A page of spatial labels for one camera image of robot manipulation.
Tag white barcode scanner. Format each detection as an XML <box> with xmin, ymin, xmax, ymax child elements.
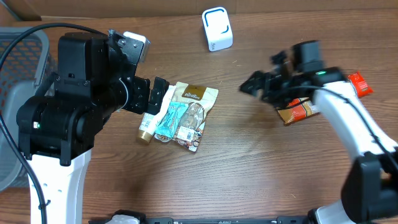
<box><xmin>201</xmin><ymin>7</ymin><xmax>233</xmax><ymax>52</ymax></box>

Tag grey plastic basket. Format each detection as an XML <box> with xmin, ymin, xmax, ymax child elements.
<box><xmin>1</xmin><ymin>30</ymin><xmax>57</xmax><ymax>190</ymax></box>

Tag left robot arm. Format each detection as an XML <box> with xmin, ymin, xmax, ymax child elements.
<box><xmin>16</xmin><ymin>30</ymin><xmax>169</xmax><ymax>223</ymax></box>

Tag beige brown snack pouch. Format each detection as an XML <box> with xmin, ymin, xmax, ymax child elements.
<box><xmin>155</xmin><ymin>82</ymin><xmax>218</xmax><ymax>152</ymax></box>

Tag teal snack packet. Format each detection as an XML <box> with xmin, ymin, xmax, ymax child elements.
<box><xmin>155</xmin><ymin>101</ymin><xmax>188</xmax><ymax>138</ymax></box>

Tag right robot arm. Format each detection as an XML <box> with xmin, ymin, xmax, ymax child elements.
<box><xmin>239</xmin><ymin>40</ymin><xmax>397</xmax><ymax>223</ymax></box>

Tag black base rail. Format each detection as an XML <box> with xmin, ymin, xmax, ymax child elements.
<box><xmin>88</xmin><ymin>209</ymin><xmax>365</xmax><ymax>224</ymax></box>

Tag orange spaghetti package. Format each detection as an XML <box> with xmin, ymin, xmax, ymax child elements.
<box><xmin>277</xmin><ymin>72</ymin><xmax>374</xmax><ymax>125</ymax></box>

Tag white tube gold cap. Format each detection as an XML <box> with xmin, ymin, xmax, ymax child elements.
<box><xmin>136</xmin><ymin>85</ymin><xmax>176</xmax><ymax>144</ymax></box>

